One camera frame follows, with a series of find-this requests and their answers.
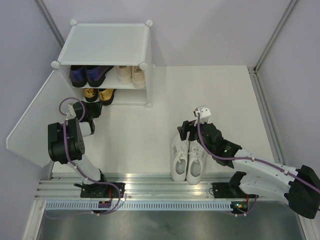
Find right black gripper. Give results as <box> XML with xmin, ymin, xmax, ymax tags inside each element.
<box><xmin>177</xmin><ymin>117</ymin><xmax>214</xmax><ymax>155</ymax></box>

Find gold pointed shoe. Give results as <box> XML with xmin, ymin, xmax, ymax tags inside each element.
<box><xmin>98</xmin><ymin>88</ymin><xmax>116</xmax><ymax>106</ymax></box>
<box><xmin>83</xmin><ymin>88</ymin><xmax>99</xmax><ymax>103</ymax></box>

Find white sneaker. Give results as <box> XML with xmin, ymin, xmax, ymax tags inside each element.
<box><xmin>186</xmin><ymin>140</ymin><xmax>208</xmax><ymax>185</ymax></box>
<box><xmin>170</xmin><ymin>134</ymin><xmax>189</xmax><ymax>182</ymax></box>

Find purple loafer shoe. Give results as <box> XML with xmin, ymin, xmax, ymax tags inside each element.
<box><xmin>85</xmin><ymin>65</ymin><xmax>113</xmax><ymax>88</ymax></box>
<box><xmin>69</xmin><ymin>65</ymin><xmax>87</xmax><ymax>88</ymax></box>

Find beige sneaker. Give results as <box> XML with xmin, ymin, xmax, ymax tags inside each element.
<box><xmin>131</xmin><ymin>66</ymin><xmax>146</xmax><ymax>89</ymax></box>
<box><xmin>116</xmin><ymin>65</ymin><xmax>132</xmax><ymax>85</ymax></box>

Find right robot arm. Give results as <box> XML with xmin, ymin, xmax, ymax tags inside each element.
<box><xmin>177</xmin><ymin>120</ymin><xmax>320</xmax><ymax>219</ymax></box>

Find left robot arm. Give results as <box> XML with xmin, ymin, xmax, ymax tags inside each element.
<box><xmin>47</xmin><ymin>97</ymin><xmax>125</xmax><ymax>200</ymax></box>

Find white plastic shoe cabinet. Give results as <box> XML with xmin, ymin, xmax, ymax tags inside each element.
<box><xmin>51</xmin><ymin>20</ymin><xmax>155</xmax><ymax>108</ymax></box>

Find white cabinet door panel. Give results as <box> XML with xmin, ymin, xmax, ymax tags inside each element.
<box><xmin>6</xmin><ymin>70</ymin><xmax>82</xmax><ymax>168</ymax></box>

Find right aluminium frame post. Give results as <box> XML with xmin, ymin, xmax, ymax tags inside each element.
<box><xmin>252</xmin><ymin>0</ymin><xmax>300</xmax><ymax>73</ymax></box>

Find aluminium frame post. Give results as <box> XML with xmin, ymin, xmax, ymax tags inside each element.
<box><xmin>34</xmin><ymin>0</ymin><xmax>65</xmax><ymax>50</ymax></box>
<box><xmin>252</xmin><ymin>0</ymin><xmax>300</xmax><ymax>73</ymax></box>

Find aluminium rail base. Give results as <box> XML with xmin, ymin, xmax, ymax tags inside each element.
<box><xmin>35</xmin><ymin>160</ymin><xmax>235</xmax><ymax>201</ymax></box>

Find white slotted cable duct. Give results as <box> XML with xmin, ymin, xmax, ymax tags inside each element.
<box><xmin>45</xmin><ymin>200</ymin><xmax>233</xmax><ymax>211</ymax></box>

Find left aluminium frame post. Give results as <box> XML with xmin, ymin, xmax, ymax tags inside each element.
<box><xmin>34</xmin><ymin>0</ymin><xmax>65</xmax><ymax>50</ymax></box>

